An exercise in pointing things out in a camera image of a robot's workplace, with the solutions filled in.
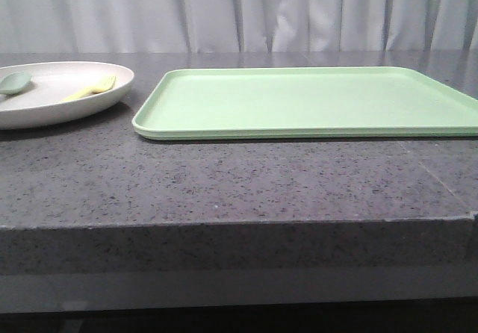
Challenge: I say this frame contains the light green spoon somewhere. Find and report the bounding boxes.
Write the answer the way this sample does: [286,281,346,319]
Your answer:
[0,72,31,95]

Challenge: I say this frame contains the light green tray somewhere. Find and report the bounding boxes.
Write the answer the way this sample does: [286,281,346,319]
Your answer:
[131,66,477,141]

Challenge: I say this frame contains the white round plate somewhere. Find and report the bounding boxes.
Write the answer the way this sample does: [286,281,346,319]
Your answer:
[1,61,134,130]

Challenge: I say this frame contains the white curtain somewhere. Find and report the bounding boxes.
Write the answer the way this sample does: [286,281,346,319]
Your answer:
[1,0,477,53]

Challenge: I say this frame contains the yellow plastic fork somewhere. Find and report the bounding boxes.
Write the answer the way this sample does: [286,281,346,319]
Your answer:
[61,75,116,102]

